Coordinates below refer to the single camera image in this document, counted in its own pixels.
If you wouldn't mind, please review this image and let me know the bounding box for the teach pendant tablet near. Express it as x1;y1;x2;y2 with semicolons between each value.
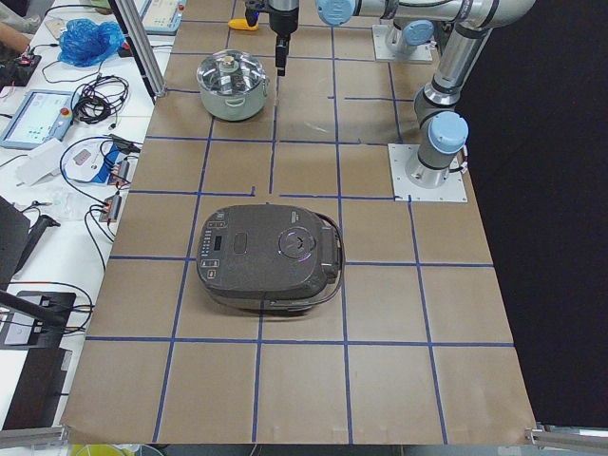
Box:
1;89;74;150

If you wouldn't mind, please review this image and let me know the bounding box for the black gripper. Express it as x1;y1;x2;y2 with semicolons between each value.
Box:
244;0;299;77

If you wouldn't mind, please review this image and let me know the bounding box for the black monitor stand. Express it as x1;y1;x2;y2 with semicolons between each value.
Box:
1;198;60;288

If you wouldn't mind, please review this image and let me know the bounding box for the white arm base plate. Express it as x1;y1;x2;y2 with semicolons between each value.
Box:
388;143;467;203
372;20;434;64

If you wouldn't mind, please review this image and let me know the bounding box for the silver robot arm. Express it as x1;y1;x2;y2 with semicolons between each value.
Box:
391;18;434;55
315;1;534;188

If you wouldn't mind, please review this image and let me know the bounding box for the person forearm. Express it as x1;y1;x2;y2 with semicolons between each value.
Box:
0;22;30;53

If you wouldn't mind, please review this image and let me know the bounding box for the white round device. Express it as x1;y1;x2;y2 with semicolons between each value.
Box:
60;139;109;183

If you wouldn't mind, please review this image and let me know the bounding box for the pale green steel pot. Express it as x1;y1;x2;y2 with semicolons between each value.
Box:
199;75;269;122

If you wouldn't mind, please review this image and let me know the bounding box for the black box with labels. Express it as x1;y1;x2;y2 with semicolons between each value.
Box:
1;291;76;351

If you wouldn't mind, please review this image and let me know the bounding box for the aluminium rail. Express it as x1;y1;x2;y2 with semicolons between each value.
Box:
1;426;68;449
525;423;607;454

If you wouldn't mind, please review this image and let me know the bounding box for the grey adapter box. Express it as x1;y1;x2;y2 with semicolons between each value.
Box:
99;194;123;223
107;159;130;187

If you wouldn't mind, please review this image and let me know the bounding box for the teach pendant tablet far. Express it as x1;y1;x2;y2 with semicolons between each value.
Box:
135;0;187;36

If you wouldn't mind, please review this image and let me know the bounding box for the white folded paper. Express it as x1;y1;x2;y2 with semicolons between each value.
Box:
15;138;65;186

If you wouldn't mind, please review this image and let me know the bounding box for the dark grey rice cooker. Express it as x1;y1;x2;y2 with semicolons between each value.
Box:
197;203;346;314

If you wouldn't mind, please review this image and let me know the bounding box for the aluminium rail bottom left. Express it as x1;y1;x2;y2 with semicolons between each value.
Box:
1;426;68;449

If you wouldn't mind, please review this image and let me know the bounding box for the black electronics board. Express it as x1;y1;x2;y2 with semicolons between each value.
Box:
0;55;42;87

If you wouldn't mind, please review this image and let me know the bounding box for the blue plastic bag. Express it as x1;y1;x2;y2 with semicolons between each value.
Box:
58;18;124;67

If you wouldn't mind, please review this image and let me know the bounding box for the grey adapter box lower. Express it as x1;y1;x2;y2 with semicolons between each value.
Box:
99;194;123;223

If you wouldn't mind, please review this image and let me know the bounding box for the grey adapter box upper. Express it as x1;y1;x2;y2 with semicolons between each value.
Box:
107;159;130;187

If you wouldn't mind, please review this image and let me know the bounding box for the black flat panel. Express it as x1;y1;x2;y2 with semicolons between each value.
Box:
2;348;72;430

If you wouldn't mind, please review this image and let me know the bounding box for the aluminium rail bottom right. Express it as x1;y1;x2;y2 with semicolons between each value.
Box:
525;423;607;454

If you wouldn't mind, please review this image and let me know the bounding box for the teach pendant tablet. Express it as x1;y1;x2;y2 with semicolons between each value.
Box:
135;0;187;36
1;89;74;150

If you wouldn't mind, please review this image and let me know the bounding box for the aluminium frame post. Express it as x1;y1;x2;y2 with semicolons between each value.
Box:
108;0;166;102

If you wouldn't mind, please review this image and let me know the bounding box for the coiled black cable bundle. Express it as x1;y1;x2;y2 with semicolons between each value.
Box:
70;74;130;126

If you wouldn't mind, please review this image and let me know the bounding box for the glass pot lid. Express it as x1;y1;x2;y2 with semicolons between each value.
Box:
196;49;267;96

